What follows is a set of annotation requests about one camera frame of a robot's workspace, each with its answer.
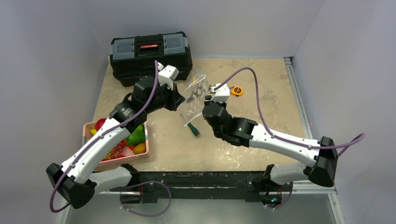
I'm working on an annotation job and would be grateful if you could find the green handled screwdriver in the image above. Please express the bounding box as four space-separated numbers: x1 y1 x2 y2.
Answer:
180 114 200 137

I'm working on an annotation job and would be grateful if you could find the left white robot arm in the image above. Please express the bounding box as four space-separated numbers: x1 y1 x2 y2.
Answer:
46 77 185 213

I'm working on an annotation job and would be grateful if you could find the green toy pepper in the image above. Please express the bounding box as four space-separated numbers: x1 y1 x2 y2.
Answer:
125 124 146 146

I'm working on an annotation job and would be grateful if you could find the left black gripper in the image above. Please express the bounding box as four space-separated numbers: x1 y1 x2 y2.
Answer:
145 80 185 114

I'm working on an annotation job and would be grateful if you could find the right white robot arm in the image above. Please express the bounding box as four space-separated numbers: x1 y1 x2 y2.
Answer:
202 96 338 190

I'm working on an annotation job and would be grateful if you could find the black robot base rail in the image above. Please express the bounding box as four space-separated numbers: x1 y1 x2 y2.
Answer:
120 171 293 205

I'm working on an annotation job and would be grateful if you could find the pink perforated plastic basket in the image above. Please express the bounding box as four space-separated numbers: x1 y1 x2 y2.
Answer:
82 122 149 171

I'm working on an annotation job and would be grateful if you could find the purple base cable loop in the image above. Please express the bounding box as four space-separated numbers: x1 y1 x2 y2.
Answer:
119 180 173 217

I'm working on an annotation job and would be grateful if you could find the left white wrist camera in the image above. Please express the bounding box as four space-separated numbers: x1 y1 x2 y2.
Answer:
157 63 179 91

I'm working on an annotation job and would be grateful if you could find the clear zip top bag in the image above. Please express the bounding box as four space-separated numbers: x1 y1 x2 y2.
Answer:
181 69 209 127

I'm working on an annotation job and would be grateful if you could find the pink toy grape bunch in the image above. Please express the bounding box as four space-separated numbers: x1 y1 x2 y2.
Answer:
103 142 125 161

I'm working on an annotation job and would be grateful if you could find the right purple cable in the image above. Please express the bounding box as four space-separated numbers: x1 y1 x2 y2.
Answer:
216 67 366 158

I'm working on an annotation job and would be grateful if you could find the orange tape measure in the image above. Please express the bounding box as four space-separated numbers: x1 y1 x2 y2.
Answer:
231 86 243 97

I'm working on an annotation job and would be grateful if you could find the black plastic toolbox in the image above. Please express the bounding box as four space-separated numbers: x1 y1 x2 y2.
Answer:
109 31 193 87

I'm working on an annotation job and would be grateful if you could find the red toy apple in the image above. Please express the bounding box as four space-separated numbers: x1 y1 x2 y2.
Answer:
95 118 106 131

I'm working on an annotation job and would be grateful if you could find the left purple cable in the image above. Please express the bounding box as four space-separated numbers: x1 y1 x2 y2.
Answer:
49 60 160 214

